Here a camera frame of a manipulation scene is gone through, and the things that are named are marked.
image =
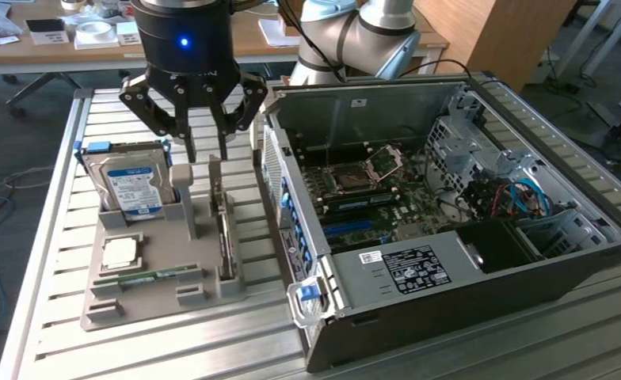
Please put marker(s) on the white box with black top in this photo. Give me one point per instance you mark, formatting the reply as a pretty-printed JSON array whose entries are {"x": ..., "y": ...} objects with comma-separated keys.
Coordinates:
[{"x": 47, "y": 25}]

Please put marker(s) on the white tape roll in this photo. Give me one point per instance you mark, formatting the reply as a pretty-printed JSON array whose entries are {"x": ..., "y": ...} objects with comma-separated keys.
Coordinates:
[{"x": 96, "y": 36}]

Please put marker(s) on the green RAM stick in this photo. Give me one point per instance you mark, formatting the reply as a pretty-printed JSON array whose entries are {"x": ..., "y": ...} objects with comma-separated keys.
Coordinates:
[{"x": 142, "y": 278}]

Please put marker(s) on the graphics card with metal bracket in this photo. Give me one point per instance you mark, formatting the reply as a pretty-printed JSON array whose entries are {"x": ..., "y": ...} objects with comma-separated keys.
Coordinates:
[{"x": 226, "y": 245}]

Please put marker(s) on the grey power supply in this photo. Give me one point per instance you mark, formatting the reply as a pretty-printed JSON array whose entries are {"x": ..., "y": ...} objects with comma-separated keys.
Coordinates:
[{"x": 353, "y": 277}]

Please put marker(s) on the metal disk bay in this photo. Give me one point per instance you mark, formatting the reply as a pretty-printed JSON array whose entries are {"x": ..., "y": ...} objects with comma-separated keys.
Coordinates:
[{"x": 559, "y": 233}]

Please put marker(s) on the small white box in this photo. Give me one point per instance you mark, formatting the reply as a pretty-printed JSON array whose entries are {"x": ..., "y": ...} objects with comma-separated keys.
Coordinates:
[{"x": 127, "y": 37}]

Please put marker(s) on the metal socket cover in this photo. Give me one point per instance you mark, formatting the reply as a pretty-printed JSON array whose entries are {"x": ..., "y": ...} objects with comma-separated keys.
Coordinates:
[{"x": 385, "y": 160}]

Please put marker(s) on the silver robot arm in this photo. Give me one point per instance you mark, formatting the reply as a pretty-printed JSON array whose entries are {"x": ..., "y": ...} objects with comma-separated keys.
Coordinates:
[{"x": 338, "y": 35}]

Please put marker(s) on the silver CPU chip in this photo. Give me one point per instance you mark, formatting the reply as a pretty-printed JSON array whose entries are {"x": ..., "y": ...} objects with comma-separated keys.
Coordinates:
[{"x": 120, "y": 253}]

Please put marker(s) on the hard disk in blue carrier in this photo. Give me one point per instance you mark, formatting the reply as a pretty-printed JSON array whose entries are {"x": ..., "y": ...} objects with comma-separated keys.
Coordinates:
[{"x": 131, "y": 186}]

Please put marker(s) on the black labelled RAM stick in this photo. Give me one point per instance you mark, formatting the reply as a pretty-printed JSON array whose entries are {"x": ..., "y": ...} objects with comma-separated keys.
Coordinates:
[{"x": 358, "y": 202}]

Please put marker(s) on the beige tape roll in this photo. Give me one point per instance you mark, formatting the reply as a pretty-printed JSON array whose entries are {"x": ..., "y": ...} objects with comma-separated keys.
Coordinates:
[{"x": 67, "y": 4}]

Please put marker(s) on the white paper stack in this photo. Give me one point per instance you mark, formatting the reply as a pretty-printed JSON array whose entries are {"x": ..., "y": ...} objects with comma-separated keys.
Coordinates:
[{"x": 277, "y": 35}]

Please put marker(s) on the wooden cabinet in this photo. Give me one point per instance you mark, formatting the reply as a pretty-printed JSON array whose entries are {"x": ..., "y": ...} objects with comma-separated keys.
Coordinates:
[{"x": 501, "y": 35}]

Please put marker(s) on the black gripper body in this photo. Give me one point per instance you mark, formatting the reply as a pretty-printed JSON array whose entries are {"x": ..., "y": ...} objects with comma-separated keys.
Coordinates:
[{"x": 184, "y": 59}]

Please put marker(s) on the blue case latch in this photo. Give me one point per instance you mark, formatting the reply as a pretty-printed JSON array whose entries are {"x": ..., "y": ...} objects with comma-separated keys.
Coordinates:
[{"x": 309, "y": 293}]

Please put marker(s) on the perforated metal drive cage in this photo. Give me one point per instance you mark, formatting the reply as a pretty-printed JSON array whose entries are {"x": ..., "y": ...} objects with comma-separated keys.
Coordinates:
[{"x": 459, "y": 154}]

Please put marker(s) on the open black PC case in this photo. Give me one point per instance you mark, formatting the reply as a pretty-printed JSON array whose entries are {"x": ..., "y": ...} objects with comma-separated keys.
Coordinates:
[{"x": 449, "y": 316}]

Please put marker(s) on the flat white box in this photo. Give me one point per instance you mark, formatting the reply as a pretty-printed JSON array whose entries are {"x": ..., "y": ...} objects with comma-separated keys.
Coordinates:
[{"x": 96, "y": 45}]

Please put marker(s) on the CPU socket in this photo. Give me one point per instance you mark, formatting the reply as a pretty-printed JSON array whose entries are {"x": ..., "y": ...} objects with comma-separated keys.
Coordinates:
[{"x": 350, "y": 180}]

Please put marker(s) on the grey parts rack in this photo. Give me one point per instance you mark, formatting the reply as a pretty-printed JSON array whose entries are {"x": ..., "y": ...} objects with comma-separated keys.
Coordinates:
[{"x": 168, "y": 245}]

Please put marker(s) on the wooden desk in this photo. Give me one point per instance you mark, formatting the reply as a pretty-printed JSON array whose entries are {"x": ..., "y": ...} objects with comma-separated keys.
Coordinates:
[
  {"x": 42, "y": 55},
  {"x": 253, "y": 49}
]

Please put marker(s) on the green motherboard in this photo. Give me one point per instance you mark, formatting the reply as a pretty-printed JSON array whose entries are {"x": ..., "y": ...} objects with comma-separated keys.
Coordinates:
[{"x": 411, "y": 206}]

